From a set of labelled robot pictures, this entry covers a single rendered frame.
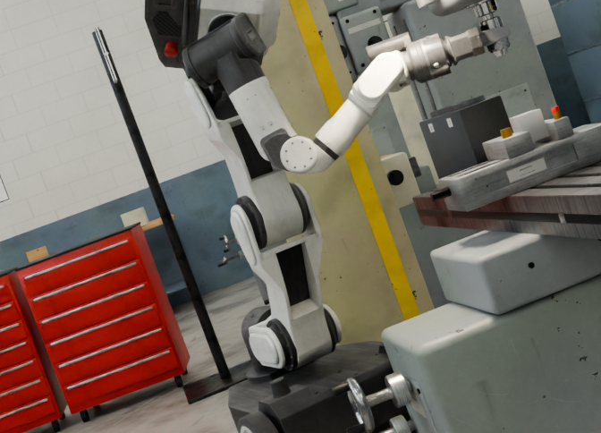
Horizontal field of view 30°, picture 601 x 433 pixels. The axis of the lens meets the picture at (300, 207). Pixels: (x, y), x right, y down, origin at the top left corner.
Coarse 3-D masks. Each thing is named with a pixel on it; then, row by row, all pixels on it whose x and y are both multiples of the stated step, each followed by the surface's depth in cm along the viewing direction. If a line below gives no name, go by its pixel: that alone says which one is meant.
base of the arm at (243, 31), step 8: (240, 16) 239; (224, 24) 242; (232, 24) 235; (240, 24) 235; (248, 24) 241; (232, 32) 235; (240, 32) 234; (248, 32) 238; (256, 32) 243; (240, 40) 234; (248, 40) 235; (256, 40) 240; (248, 48) 235; (256, 48) 237; (264, 48) 243; (184, 56) 239; (248, 56) 237; (256, 56) 238; (184, 64) 239; (192, 72) 238; (200, 80) 239
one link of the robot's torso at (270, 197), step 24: (192, 96) 279; (216, 120) 275; (240, 120) 278; (216, 144) 280; (240, 144) 280; (240, 168) 277; (264, 168) 283; (240, 192) 283; (264, 192) 277; (288, 192) 279; (264, 216) 275; (288, 216) 278; (264, 240) 277
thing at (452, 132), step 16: (480, 96) 266; (496, 96) 265; (432, 112) 278; (448, 112) 274; (464, 112) 262; (480, 112) 264; (496, 112) 265; (432, 128) 276; (448, 128) 269; (464, 128) 262; (480, 128) 263; (496, 128) 265; (432, 144) 280; (448, 144) 272; (464, 144) 265; (480, 144) 263; (432, 160) 283; (448, 160) 275; (464, 160) 268; (480, 160) 263
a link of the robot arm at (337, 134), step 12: (348, 108) 235; (336, 120) 236; (348, 120) 235; (360, 120) 236; (324, 132) 236; (336, 132) 235; (348, 132) 235; (324, 144) 236; (336, 144) 235; (348, 144) 237; (324, 156) 235; (336, 156) 237; (312, 168) 235; (324, 168) 237
